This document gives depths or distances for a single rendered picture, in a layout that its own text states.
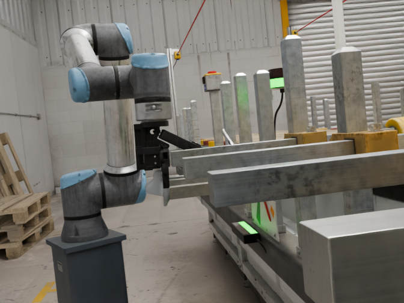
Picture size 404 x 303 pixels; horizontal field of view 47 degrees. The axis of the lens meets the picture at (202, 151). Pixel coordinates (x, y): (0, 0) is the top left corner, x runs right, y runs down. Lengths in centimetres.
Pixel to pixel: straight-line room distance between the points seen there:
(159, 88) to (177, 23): 830
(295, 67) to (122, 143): 102
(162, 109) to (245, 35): 836
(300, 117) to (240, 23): 855
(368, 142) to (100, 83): 75
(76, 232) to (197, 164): 132
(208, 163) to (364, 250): 50
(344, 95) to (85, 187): 133
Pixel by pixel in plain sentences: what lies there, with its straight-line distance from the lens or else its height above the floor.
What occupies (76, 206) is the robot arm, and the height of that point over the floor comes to 74.
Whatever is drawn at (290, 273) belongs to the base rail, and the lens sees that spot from 107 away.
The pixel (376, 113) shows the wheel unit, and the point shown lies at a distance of 297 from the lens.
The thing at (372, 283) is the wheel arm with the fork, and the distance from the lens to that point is 18.
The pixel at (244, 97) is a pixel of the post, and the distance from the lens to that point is 148.
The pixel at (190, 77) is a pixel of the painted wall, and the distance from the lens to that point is 921.
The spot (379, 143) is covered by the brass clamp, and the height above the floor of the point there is 95.
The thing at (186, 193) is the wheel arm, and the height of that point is 84.
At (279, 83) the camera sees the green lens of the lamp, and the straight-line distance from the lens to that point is 124.
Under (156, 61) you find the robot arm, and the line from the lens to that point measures 113.
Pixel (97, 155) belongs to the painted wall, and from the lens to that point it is 927.
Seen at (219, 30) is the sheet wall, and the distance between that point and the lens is 940.
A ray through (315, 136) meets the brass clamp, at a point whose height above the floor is 96.
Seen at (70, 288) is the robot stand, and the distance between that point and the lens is 192.
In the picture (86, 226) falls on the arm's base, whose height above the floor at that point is 66.
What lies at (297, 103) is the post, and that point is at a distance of 100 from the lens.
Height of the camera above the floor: 100
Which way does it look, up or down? 3 degrees down
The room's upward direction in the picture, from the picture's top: 6 degrees counter-clockwise
